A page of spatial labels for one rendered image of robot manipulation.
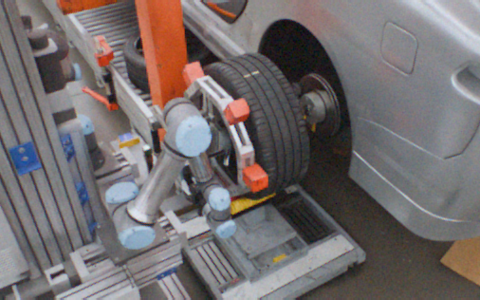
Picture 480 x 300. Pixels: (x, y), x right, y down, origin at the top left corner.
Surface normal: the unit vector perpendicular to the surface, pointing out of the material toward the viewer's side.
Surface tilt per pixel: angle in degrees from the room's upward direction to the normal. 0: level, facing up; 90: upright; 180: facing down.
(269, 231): 0
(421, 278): 0
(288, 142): 70
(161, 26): 90
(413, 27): 81
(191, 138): 84
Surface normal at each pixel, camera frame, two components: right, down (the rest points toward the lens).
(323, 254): 0.00, -0.76
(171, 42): 0.53, 0.55
